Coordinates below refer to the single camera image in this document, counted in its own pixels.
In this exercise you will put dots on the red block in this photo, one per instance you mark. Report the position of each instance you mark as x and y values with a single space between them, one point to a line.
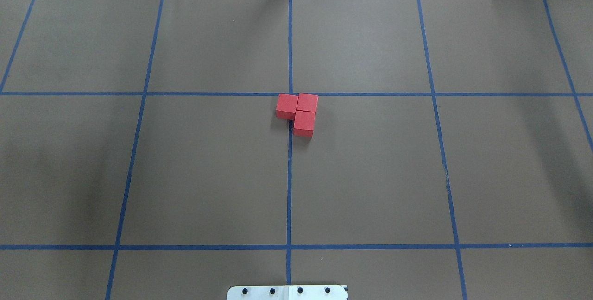
304 124
286 106

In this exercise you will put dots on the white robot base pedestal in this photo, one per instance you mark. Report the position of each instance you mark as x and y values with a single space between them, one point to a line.
288 292

